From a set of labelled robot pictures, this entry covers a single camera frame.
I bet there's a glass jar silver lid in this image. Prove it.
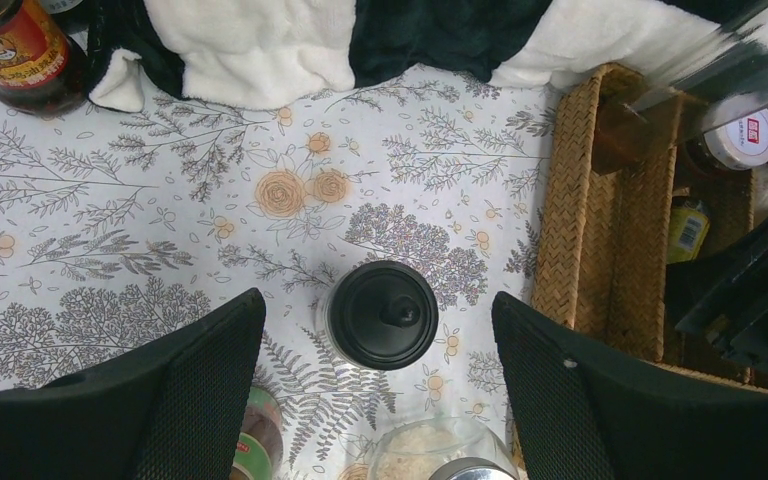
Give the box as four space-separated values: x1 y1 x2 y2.
367 417 520 479

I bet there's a black white checkered pillow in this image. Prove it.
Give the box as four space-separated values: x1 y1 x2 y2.
85 0 768 114

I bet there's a floral tablecloth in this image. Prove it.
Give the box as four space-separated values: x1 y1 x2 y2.
0 67 558 479

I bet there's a glass cruet gold spout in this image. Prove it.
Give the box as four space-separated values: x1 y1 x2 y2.
591 1 768 174

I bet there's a small yellow oil bottle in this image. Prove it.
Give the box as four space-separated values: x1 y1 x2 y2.
666 196 710 264

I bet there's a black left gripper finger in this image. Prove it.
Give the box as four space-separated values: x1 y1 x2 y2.
0 288 266 479

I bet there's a black cap salt shaker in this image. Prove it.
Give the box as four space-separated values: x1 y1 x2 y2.
314 260 439 371

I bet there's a red lid chili sauce jar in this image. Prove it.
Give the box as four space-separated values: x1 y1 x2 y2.
0 0 87 117

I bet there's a white lid brown sauce jar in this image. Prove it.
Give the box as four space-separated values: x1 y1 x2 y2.
682 109 768 175

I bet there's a green bottle yellow cap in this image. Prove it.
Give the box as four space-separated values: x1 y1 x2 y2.
229 387 284 480

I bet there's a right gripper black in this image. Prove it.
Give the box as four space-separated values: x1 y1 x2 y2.
491 218 768 479

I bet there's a woven wicker tray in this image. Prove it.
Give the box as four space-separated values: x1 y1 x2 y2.
531 64 768 391

